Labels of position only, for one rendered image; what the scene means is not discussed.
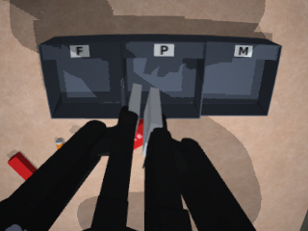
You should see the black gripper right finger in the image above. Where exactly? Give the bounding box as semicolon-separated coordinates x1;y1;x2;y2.
142;87;256;231

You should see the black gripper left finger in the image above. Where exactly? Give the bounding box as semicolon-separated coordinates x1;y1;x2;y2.
0;83;141;231

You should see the dark grey three-compartment bin rack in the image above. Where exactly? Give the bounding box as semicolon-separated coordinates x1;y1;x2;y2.
38;34;282;119

